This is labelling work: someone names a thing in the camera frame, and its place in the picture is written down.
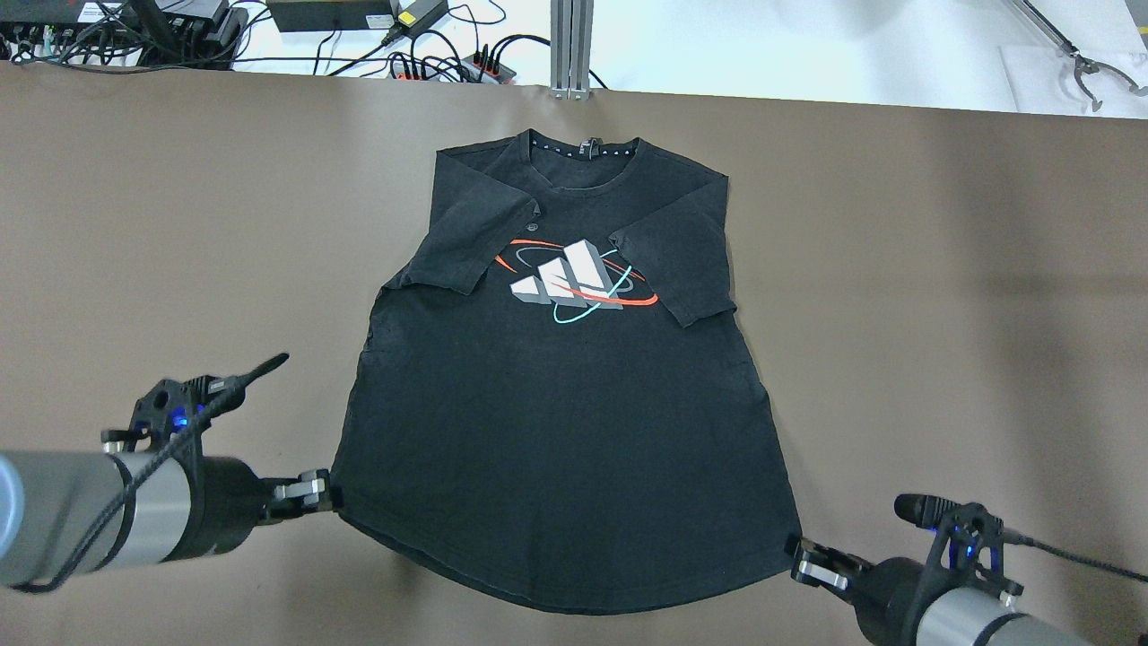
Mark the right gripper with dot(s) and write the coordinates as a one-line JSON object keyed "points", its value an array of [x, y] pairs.
{"points": [[890, 590]]}

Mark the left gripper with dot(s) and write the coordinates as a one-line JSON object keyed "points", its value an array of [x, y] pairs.
{"points": [[226, 504]]}

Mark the metal reacher grabber tool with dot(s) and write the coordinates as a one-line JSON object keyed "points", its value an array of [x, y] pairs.
{"points": [[1083, 66]]}

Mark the orange power strip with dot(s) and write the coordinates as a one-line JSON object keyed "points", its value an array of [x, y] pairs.
{"points": [[447, 70]]}

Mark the aluminium frame post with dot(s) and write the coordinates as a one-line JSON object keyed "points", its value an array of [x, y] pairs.
{"points": [[570, 48]]}

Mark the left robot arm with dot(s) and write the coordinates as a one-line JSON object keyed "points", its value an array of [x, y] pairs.
{"points": [[183, 511]]}

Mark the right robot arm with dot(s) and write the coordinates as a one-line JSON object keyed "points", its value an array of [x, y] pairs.
{"points": [[957, 596]]}

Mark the black printed t-shirt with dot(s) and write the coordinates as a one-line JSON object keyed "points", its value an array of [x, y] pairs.
{"points": [[554, 403]]}

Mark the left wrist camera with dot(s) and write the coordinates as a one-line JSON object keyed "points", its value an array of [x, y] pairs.
{"points": [[174, 409]]}

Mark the black power adapter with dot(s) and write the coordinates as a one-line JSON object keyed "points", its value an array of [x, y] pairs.
{"points": [[420, 16]]}

